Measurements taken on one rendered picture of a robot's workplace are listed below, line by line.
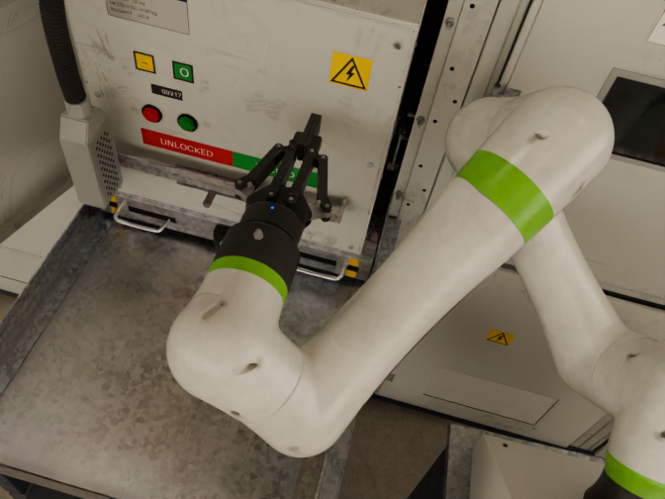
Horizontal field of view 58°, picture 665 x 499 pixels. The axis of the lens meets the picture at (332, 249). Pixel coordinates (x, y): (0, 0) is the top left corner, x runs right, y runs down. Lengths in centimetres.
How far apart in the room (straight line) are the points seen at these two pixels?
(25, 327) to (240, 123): 51
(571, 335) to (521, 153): 38
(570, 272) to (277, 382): 50
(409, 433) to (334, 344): 133
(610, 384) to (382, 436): 111
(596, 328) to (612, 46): 41
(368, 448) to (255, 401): 133
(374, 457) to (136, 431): 104
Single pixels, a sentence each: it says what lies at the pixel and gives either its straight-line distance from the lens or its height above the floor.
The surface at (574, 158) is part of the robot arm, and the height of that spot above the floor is 138.
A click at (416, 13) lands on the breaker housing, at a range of 82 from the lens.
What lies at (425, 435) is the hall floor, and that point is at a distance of 198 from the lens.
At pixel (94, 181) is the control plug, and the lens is 102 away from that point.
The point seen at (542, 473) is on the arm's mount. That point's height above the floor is 89.
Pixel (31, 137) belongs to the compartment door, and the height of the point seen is 98.
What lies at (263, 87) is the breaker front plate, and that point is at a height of 124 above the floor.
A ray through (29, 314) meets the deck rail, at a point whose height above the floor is 86.
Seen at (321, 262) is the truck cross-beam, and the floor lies 89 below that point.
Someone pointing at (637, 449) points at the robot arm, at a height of 106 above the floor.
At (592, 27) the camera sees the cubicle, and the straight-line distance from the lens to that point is 98.
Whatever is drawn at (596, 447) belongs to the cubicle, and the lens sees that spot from 208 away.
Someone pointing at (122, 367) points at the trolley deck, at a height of 85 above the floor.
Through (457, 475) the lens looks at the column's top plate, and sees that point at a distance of 114.
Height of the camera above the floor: 179
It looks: 51 degrees down
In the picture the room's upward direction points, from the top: 11 degrees clockwise
